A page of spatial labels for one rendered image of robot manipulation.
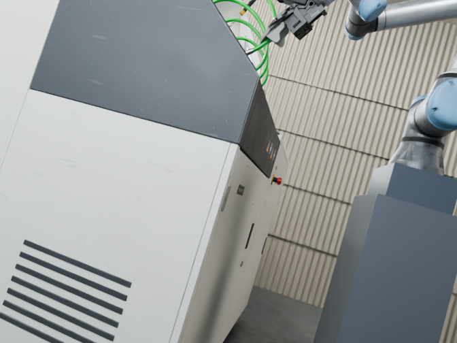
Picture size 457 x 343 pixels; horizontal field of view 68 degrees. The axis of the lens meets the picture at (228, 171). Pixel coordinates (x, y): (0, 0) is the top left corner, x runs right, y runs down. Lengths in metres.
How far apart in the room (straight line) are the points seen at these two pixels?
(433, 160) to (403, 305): 0.40
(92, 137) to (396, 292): 0.86
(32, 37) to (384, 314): 1.17
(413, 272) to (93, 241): 0.81
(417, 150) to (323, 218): 1.98
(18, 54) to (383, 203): 1.05
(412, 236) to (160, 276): 0.65
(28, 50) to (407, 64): 2.96
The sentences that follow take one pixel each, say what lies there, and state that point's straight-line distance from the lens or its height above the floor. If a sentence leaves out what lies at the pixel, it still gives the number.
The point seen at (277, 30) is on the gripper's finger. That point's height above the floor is 1.22.
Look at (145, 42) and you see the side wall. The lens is 0.90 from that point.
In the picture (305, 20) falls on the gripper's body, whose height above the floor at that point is 1.25.
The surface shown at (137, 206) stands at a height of 0.59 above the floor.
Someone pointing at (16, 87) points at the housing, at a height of 0.78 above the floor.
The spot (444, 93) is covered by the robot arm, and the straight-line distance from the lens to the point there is 1.01.
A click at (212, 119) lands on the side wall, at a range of 0.77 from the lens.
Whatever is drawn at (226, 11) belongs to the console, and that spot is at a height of 1.47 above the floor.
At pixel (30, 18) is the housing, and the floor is 0.97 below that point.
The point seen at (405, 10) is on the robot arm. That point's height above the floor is 1.38.
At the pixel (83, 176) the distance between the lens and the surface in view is 0.88.
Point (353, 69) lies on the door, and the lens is 3.29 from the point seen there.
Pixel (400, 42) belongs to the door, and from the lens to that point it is 3.50.
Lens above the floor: 0.68
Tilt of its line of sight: 3 degrees up
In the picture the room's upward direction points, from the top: 17 degrees clockwise
